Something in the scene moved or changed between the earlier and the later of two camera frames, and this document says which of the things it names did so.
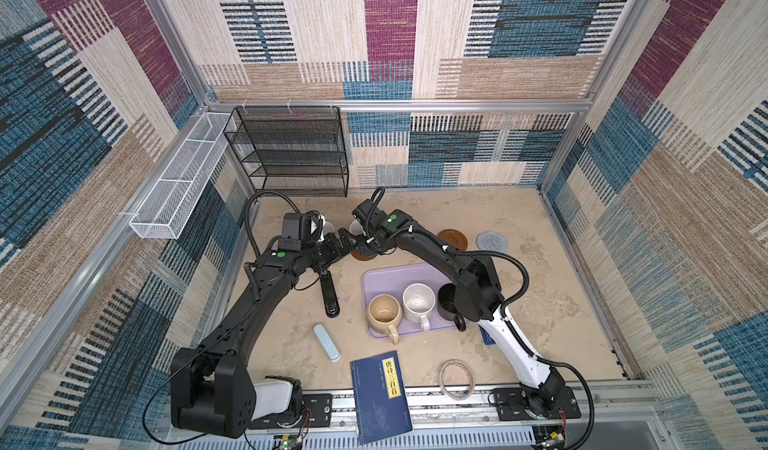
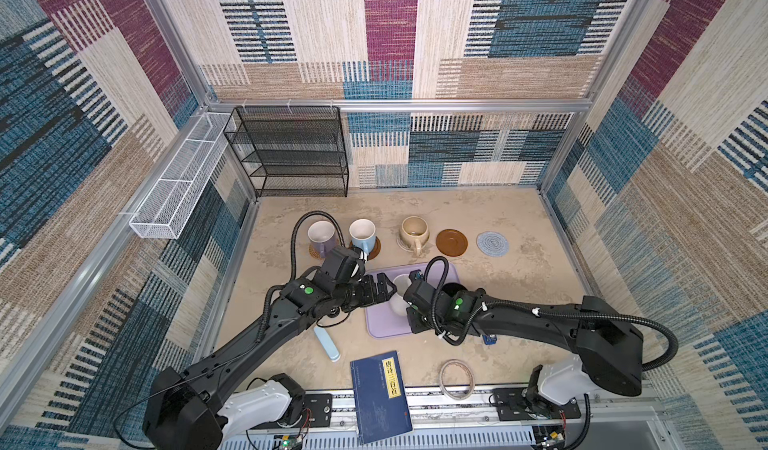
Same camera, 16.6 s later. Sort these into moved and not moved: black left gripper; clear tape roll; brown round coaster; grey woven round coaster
Moved: black left gripper
Not moved: grey woven round coaster; clear tape roll; brown round coaster
